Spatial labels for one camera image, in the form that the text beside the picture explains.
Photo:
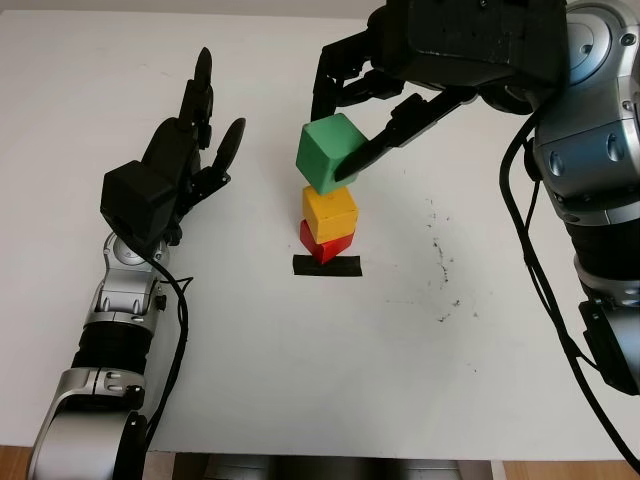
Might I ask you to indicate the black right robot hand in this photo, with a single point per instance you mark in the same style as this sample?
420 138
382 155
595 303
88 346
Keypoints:
387 45

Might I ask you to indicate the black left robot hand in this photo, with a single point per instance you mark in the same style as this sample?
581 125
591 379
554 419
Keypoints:
172 150

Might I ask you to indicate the green block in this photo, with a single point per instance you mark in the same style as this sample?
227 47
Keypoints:
320 150

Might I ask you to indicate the yellow block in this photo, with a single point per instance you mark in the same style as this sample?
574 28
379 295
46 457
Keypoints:
327 212

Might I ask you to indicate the red block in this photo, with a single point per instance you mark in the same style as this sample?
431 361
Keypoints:
330 249

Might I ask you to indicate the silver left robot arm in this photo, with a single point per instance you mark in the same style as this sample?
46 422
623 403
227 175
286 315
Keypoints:
115 305

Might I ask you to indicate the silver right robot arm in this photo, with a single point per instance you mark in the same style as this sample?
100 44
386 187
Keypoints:
595 175

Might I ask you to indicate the black tape strip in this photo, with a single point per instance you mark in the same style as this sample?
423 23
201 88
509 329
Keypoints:
345 266

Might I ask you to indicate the dark robot torso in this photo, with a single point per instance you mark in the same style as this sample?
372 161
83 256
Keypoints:
325 467

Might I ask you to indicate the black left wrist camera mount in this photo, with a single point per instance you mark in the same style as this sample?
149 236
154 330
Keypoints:
135 200

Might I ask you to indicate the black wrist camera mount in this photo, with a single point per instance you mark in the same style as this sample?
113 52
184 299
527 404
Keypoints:
135 200
485 45

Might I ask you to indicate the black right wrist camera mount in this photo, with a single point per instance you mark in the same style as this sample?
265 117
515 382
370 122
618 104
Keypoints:
485 45

